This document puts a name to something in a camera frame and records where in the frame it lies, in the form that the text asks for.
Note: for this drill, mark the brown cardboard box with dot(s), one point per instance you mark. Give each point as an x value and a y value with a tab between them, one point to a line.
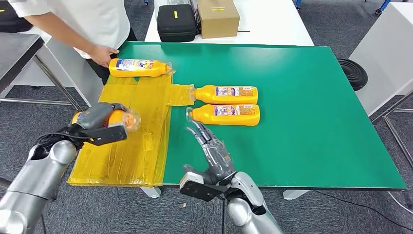
218	21

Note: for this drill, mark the black zip case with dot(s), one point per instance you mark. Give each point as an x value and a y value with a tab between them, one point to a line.
9	22
176	24

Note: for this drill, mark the person's right forearm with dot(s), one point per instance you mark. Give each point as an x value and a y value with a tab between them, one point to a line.
58	32

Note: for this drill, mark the green topped table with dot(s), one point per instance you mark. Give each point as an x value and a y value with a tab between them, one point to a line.
306	113

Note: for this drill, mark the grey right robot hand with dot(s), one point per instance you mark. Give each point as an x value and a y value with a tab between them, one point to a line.
216	158

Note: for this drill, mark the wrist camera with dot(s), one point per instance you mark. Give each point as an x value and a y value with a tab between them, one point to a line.
197	190
106	135

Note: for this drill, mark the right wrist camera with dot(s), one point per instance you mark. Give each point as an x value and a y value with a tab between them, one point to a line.
197	190

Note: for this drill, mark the yellow plastic film sheet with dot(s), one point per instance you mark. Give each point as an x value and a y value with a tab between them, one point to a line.
138	155

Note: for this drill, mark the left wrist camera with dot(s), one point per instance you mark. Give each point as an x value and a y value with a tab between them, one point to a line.
106	135

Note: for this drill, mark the black round stool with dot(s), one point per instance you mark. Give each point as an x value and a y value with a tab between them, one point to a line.
353	74

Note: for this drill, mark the person's right hand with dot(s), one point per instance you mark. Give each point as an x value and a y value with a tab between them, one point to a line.
101	56

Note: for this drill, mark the person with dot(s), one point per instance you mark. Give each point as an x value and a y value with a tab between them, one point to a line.
90	19

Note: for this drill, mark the silver grey device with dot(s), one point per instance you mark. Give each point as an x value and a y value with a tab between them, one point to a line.
174	2

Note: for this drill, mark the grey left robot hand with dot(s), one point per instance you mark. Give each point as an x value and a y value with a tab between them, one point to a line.
93	116

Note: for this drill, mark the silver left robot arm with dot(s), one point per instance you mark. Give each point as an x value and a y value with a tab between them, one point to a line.
35	181

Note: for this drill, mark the blue wheeled cart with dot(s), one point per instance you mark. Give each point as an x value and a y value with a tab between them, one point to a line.
384	5

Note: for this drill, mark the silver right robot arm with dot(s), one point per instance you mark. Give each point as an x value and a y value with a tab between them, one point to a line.
245	213

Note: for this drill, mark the grey metal leg table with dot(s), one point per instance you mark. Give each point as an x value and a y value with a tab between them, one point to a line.
16	48

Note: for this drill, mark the orange detergent bottle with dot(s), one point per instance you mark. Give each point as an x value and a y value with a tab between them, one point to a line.
226	98
121	119
226	120
138	71

